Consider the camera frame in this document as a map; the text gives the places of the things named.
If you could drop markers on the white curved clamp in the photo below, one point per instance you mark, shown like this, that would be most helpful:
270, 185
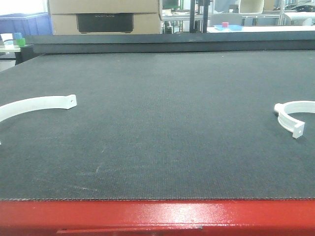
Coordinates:
38, 103
295, 126

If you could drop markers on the dark grey table mat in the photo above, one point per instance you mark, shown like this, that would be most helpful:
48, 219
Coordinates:
159, 126

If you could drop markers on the blue tray with red cube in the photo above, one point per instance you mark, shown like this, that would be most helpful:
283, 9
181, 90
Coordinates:
226, 26

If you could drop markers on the cardboard box with black window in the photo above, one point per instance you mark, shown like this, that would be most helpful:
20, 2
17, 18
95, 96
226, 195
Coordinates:
75, 17

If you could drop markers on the blue crate behind table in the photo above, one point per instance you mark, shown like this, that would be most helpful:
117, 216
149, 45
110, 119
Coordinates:
26, 24

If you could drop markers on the green and blue cups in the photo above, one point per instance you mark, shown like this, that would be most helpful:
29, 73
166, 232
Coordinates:
20, 40

